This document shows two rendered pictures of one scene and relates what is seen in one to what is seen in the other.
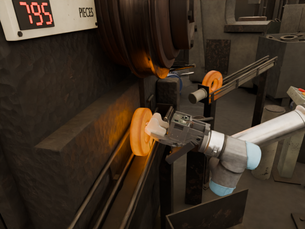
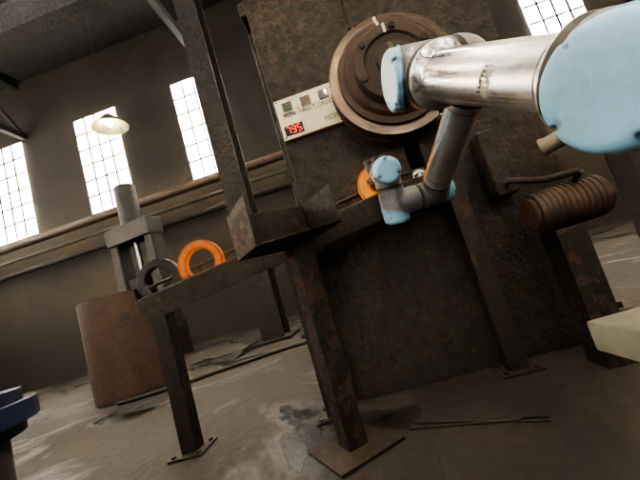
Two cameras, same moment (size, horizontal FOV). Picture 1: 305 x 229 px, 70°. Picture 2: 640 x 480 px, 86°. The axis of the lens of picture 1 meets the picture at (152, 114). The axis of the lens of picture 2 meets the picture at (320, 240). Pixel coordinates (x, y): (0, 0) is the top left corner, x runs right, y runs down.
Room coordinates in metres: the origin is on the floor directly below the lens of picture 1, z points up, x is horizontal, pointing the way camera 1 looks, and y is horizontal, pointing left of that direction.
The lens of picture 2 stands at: (0.13, -1.15, 0.44)
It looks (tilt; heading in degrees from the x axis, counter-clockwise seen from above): 7 degrees up; 80
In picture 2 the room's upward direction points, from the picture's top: 16 degrees counter-clockwise
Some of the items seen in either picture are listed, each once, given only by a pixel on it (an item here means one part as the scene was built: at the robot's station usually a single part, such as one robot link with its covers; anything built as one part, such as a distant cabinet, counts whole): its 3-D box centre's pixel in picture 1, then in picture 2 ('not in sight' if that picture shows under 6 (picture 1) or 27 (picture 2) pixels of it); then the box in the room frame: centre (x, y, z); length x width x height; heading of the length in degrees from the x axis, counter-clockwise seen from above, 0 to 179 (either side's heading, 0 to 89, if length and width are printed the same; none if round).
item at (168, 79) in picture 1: (167, 102); (492, 165); (1.01, -0.08, 0.68); 0.11 x 0.08 x 0.24; 74
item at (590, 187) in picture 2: (196, 162); (590, 268); (1.06, -0.25, 0.27); 0.22 x 0.13 x 0.53; 164
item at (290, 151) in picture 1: (293, 136); not in sight; (1.22, -0.92, 0.31); 0.24 x 0.16 x 0.62; 164
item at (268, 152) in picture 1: (267, 143); not in sight; (1.23, -0.76, 0.26); 0.12 x 0.12 x 0.52
